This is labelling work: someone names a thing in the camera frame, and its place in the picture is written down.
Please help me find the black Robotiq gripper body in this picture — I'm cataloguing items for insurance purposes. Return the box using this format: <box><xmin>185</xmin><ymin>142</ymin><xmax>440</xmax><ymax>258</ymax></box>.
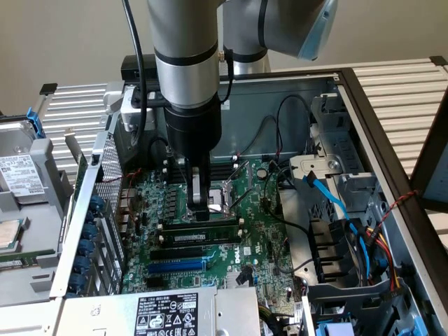
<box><xmin>164</xmin><ymin>99</ymin><xmax>224</xmax><ymax>161</ymax></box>

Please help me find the green RAM stick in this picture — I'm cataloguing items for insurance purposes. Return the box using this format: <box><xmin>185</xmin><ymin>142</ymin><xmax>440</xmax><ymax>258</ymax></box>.
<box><xmin>161</xmin><ymin>225</ymin><xmax>243</xmax><ymax>245</ymax></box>
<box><xmin>0</xmin><ymin>248</ymin><xmax>56</xmax><ymax>270</ymax></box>

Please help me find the RAM slot with black clips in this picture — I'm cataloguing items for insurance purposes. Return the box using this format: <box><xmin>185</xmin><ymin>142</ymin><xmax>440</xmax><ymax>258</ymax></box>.
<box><xmin>167</xmin><ymin>172</ymin><xmax>235</xmax><ymax>183</ymax></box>
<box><xmin>162</xmin><ymin>240</ymin><xmax>242</xmax><ymax>250</ymax></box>
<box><xmin>167</xmin><ymin>164</ymin><xmax>235</xmax><ymax>174</ymax></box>

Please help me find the silver CPU socket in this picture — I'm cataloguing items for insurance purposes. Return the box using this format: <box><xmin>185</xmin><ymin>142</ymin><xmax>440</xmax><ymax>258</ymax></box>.
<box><xmin>181</xmin><ymin>178</ymin><xmax>239</xmax><ymax>222</ymax></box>

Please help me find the open grey PC case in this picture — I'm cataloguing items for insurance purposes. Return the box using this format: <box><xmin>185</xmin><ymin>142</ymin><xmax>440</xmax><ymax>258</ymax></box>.
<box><xmin>48</xmin><ymin>68</ymin><xmax>448</xmax><ymax>336</ymax></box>

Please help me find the green Dell motherboard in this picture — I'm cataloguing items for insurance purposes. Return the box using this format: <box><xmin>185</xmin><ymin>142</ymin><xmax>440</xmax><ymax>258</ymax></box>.
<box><xmin>120</xmin><ymin>159</ymin><xmax>297</xmax><ymax>305</ymax></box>

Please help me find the long black expansion slot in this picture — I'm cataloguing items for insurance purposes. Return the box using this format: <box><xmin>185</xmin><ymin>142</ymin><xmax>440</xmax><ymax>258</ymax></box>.
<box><xmin>150</xmin><ymin>246</ymin><xmax>203</xmax><ymax>262</ymax></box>

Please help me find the black box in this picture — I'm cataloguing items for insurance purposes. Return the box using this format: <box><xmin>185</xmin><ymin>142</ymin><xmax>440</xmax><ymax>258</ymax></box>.
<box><xmin>121</xmin><ymin>55</ymin><xmax>158</xmax><ymax>81</ymax></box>

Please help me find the blue expansion slot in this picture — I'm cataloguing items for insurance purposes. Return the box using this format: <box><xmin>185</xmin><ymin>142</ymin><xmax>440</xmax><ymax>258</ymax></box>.
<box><xmin>147</xmin><ymin>260</ymin><xmax>205</xmax><ymax>275</ymax></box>

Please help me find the small silver heatsink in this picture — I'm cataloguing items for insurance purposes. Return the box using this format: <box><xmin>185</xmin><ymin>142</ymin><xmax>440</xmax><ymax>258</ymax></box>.
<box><xmin>225</xmin><ymin>272</ymin><xmax>248</xmax><ymax>288</ymax></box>

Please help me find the silver power supply with label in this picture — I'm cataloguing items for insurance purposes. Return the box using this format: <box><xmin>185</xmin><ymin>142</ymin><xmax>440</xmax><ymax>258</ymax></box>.
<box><xmin>52</xmin><ymin>287</ymin><xmax>262</xmax><ymax>336</ymax></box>

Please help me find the silver metal disk bay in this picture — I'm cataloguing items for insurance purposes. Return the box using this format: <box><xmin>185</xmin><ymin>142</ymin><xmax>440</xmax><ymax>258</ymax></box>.
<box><xmin>309</xmin><ymin>93</ymin><xmax>379</xmax><ymax>176</ymax></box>

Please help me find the blue plastic latch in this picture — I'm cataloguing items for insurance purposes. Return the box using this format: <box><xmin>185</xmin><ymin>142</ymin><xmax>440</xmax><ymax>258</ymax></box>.
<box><xmin>24</xmin><ymin>107</ymin><xmax>45</xmax><ymax>139</ymax></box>

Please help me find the grey parts rack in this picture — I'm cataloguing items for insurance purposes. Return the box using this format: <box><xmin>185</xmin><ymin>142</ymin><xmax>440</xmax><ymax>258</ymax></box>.
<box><xmin>0</xmin><ymin>115</ymin><xmax>80</xmax><ymax>309</ymax></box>

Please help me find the silver hard disk white label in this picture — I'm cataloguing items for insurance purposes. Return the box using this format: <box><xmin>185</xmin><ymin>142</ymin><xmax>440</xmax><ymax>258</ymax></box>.
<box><xmin>0</xmin><ymin>120</ymin><xmax>48</xmax><ymax>206</ymax></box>

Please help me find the blue plastic tab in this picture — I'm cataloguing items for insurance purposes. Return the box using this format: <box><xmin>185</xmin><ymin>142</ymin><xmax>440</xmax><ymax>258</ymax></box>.
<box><xmin>316</xmin><ymin>321</ymin><xmax>355</xmax><ymax>336</ymax></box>

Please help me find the silver CPU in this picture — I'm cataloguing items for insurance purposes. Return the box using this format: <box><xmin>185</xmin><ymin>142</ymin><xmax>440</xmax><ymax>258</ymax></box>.
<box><xmin>0</xmin><ymin>218</ymin><xmax>31</xmax><ymax>251</ymax></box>

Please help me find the black framed side panel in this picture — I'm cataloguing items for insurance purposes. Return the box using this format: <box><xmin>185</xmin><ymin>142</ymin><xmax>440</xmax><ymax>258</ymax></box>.
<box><xmin>408</xmin><ymin>99</ymin><xmax>448</xmax><ymax>215</ymax></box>

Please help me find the short black wire loop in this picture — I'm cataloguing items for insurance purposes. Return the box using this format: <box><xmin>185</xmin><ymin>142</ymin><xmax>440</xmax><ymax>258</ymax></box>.
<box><xmin>148</xmin><ymin>137</ymin><xmax>169</xmax><ymax>167</ymax></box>

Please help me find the thin black cable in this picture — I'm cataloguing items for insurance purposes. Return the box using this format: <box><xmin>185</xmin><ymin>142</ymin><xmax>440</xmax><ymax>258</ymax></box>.
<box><xmin>217</xmin><ymin>48</ymin><xmax>235</xmax><ymax>106</ymax></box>

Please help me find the thick black cable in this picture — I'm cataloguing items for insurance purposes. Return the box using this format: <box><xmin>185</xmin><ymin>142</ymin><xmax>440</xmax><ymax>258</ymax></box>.
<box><xmin>121</xmin><ymin>0</ymin><xmax>148</xmax><ymax>150</ymax></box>

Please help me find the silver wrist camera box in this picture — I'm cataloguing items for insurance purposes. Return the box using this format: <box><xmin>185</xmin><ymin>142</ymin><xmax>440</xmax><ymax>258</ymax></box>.
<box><xmin>120</xmin><ymin>87</ymin><xmax>166</xmax><ymax>132</ymax></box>

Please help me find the thin black wire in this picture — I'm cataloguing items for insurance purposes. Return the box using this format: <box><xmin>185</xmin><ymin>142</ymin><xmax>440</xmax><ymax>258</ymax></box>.
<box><xmin>241</xmin><ymin>114</ymin><xmax>283</xmax><ymax>157</ymax></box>
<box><xmin>274</xmin><ymin>94</ymin><xmax>313</xmax><ymax>157</ymax></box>

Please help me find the green graphics card silver bracket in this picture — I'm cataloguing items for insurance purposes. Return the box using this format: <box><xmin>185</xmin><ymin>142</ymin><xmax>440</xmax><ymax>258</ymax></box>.
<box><xmin>62</xmin><ymin>127</ymin><xmax>89</xmax><ymax>197</ymax></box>

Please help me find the blue SATA wire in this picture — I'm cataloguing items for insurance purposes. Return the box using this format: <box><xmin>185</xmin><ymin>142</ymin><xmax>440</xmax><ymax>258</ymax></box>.
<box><xmin>301</xmin><ymin>171</ymin><xmax>372</xmax><ymax>281</ymax></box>

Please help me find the black plastic fan duct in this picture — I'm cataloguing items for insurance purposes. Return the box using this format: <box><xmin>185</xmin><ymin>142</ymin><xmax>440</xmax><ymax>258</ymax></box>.
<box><xmin>307</xmin><ymin>216</ymin><xmax>354</xmax><ymax>284</ymax></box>

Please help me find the red yellow power wire bundle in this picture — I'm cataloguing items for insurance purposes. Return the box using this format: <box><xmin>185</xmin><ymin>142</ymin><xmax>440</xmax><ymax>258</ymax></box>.
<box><xmin>362</xmin><ymin>225</ymin><xmax>402</xmax><ymax>293</ymax></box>

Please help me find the red black twisted wire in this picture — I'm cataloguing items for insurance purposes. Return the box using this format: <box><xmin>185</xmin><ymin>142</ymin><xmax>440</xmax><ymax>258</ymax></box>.
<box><xmin>379</xmin><ymin>189</ymin><xmax>420</xmax><ymax>228</ymax></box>

